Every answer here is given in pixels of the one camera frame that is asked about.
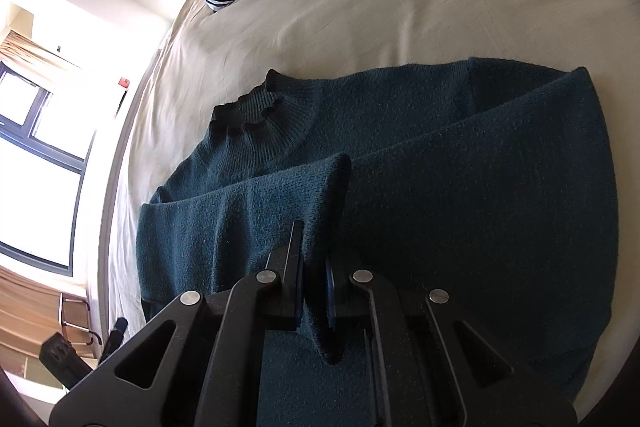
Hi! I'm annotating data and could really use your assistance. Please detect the bed with beige sheet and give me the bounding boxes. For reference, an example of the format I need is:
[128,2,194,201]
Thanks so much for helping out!
[97,0,640,413]

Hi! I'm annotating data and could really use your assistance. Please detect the metal frame chair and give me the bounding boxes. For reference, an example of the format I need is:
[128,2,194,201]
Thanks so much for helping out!
[59,291,104,349]

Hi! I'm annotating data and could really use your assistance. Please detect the beige curtain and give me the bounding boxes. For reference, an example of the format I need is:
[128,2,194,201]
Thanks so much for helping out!
[0,266,87,360]
[0,31,86,74]

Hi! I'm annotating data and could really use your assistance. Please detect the dark teal knit sweater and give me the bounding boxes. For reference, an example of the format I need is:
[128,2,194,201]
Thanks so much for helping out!
[135,56,618,427]

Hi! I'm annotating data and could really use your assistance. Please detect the dark framed window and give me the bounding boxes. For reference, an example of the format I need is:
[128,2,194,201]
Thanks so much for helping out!
[0,57,98,278]

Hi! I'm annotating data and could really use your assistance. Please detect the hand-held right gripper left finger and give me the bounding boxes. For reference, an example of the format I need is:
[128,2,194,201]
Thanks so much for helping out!
[49,219,306,427]

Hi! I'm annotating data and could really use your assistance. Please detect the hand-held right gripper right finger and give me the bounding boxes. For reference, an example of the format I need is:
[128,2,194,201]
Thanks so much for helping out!
[324,257,576,427]

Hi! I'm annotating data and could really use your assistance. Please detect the black device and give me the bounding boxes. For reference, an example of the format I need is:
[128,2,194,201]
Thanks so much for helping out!
[40,331,97,394]

